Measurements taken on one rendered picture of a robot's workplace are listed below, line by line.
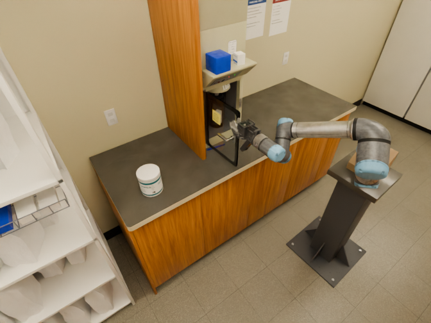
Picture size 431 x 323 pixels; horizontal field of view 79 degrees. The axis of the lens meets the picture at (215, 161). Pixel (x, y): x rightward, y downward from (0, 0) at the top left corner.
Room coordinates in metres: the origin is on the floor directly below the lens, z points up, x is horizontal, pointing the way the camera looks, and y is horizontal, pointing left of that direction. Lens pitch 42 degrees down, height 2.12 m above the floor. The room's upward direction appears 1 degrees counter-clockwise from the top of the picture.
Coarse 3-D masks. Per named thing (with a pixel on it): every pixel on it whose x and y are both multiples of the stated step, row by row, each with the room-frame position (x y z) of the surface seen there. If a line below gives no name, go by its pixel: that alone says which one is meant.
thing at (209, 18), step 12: (204, 0) 1.45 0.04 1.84; (216, 0) 1.49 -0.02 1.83; (228, 0) 1.53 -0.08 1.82; (240, 0) 1.58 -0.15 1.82; (204, 12) 1.45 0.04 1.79; (216, 12) 1.49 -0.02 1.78; (228, 12) 1.54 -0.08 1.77; (240, 12) 1.58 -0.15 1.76; (204, 24) 1.45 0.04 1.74; (216, 24) 1.49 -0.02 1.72
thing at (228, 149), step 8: (208, 96) 1.38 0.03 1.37; (208, 104) 1.38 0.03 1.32; (216, 104) 1.33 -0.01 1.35; (224, 104) 1.27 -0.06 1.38; (208, 112) 1.39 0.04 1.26; (224, 112) 1.27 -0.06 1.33; (232, 112) 1.22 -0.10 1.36; (208, 120) 1.39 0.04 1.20; (224, 120) 1.27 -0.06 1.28; (208, 128) 1.39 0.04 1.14; (216, 128) 1.33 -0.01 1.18; (224, 128) 1.27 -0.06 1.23; (208, 136) 1.39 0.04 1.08; (216, 136) 1.33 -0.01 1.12; (224, 136) 1.27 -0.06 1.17; (208, 144) 1.40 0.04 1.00; (216, 144) 1.33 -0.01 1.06; (224, 144) 1.26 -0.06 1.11; (232, 144) 1.21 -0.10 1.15; (224, 152) 1.26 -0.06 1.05; (232, 152) 1.21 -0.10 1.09; (232, 160) 1.21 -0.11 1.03
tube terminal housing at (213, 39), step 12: (228, 24) 1.54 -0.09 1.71; (240, 24) 1.58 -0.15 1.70; (204, 36) 1.45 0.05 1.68; (216, 36) 1.49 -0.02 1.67; (228, 36) 1.54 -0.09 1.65; (240, 36) 1.58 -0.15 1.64; (204, 48) 1.44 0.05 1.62; (216, 48) 1.49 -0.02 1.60; (240, 48) 1.59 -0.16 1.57; (204, 60) 1.44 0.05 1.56; (216, 84) 1.49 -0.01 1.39; (240, 84) 1.60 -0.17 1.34; (240, 96) 1.60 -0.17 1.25; (240, 108) 1.60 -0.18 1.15
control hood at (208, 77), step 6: (246, 60) 1.55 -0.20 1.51; (252, 60) 1.55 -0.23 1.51; (234, 66) 1.47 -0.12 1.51; (240, 66) 1.47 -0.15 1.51; (246, 66) 1.47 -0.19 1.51; (252, 66) 1.50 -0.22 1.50; (204, 72) 1.40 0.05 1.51; (210, 72) 1.39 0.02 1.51; (228, 72) 1.39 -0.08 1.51; (234, 72) 1.43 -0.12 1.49; (246, 72) 1.56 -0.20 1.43; (204, 78) 1.40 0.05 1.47; (210, 78) 1.35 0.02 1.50; (216, 78) 1.36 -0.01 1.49; (204, 84) 1.40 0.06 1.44; (210, 84) 1.40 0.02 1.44
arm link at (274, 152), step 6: (264, 138) 0.98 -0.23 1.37; (264, 144) 0.95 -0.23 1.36; (270, 144) 0.93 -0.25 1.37; (276, 144) 0.93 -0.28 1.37; (258, 150) 0.96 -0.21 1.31; (264, 150) 0.93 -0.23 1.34; (270, 150) 0.91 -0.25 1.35; (276, 150) 0.90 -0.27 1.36; (282, 150) 0.90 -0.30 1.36; (270, 156) 0.89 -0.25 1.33; (276, 156) 0.88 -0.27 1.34; (282, 156) 0.90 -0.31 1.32; (276, 162) 0.89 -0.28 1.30
